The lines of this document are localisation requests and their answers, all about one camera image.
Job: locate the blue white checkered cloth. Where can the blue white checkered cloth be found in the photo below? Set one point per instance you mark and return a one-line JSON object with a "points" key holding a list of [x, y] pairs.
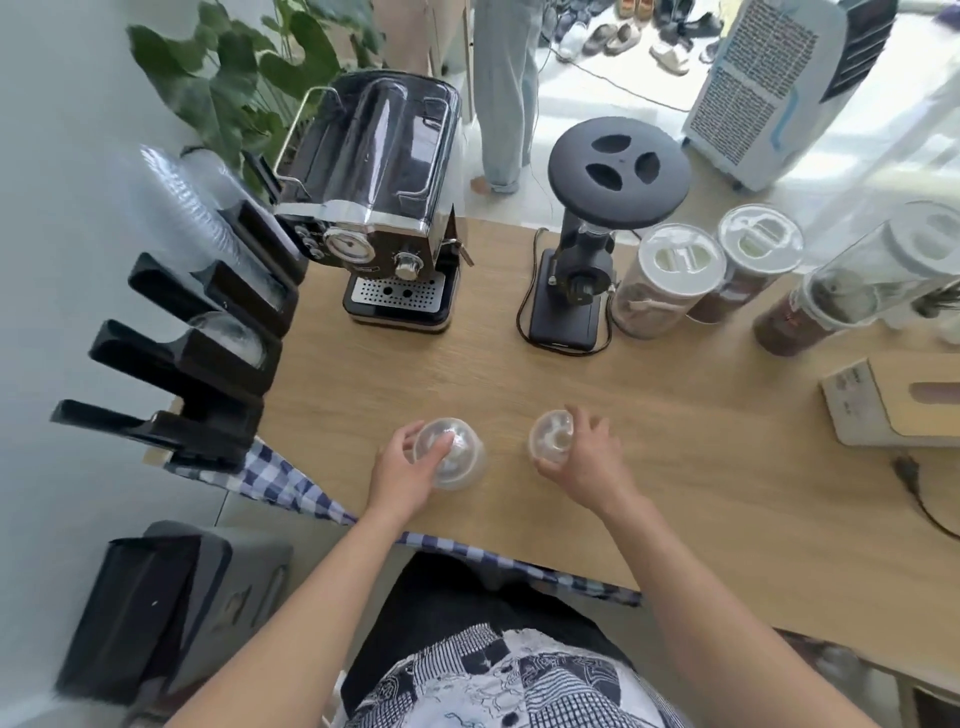
{"points": [[292, 491]]}

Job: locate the black white patterned shirt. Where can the black white patterned shirt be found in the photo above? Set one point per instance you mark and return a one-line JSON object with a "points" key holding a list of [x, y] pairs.
{"points": [[495, 667]]}

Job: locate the person's left thumb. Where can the person's left thumb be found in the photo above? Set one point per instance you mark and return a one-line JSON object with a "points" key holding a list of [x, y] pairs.
{"points": [[439, 448]]}

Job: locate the person's right forearm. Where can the person's right forearm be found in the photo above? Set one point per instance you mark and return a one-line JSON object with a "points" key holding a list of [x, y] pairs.
{"points": [[712, 615]]}

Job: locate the person's right hand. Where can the person's right hand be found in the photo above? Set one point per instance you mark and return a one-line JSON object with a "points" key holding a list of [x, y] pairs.
{"points": [[596, 469]]}

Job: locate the clear canister coffee beans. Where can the clear canister coffee beans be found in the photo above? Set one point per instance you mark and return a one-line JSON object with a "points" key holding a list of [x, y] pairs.
{"points": [[754, 251]]}

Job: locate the row of shoes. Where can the row of shoes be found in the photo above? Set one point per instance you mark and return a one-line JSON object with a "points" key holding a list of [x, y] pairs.
{"points": [[637, 30]]}

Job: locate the black espresso machine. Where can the black espresso machine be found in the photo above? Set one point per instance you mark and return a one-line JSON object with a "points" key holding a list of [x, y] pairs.
{"points": [[375, 172]]}

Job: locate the wide clear canister white lid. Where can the wide clear canister white lid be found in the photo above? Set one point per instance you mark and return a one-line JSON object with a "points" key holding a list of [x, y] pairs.
{"points": [[667, 277]]}

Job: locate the person's left hand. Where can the person's left hand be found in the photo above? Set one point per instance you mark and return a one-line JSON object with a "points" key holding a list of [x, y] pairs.
{"points": [[401, 476]]}

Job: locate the grey black trash bin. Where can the grey black trash bin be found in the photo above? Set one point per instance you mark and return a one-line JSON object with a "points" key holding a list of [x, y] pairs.
{"points": [[172, 607]]}

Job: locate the white air cooler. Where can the white air cooler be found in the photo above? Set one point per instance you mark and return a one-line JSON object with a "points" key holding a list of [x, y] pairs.
{"points": [[780, 82]]}

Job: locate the person's left forearm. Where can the person's left forearm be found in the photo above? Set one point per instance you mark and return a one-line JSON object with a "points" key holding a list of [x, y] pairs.
{"points": [[300, 630]]}

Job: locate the green leafy plant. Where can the green leafy plant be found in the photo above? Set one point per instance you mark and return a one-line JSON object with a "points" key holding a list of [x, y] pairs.
{"points": [[225, 82]]}

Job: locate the stack of clear dome lids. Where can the stack of clear dome lids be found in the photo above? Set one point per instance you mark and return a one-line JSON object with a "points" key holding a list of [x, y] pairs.
{"points": [[229, 337]]}

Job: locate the tall clear canister white lid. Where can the tall clear canister white lid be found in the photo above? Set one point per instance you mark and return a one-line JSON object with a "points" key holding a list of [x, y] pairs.
{"points": [[840, 296]]}

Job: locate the black cup dispenser rack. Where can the black cup dispenser rack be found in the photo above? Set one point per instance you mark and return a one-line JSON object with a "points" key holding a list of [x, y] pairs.
{"points": [[210, 360]]}

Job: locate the clear plastic dome lid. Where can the clear plastic dome lid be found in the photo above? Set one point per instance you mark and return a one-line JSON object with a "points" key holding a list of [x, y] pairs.
{"points": [[551, 436]]}

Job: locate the black coffee grinder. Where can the black coffee grinder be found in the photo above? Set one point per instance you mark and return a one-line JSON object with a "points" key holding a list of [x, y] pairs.
{"points": [[592, 195]]}

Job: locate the person's right thumb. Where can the person's right thumb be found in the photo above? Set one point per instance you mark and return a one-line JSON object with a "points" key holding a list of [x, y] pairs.
{"points": [[553, 465]]}

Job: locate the wooden tissue box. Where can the wooden tissue box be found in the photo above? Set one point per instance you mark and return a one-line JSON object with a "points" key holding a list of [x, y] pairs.
{"points": [[896, 405]]}

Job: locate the clear plastic cup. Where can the clear plastic cup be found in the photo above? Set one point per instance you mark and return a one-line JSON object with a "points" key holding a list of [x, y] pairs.
{"points": [[461, 465]]}

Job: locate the stack of clear cups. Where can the stack of clear cups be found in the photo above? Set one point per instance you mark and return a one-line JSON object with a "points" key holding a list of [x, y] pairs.
{"points": [[191, 210]]}

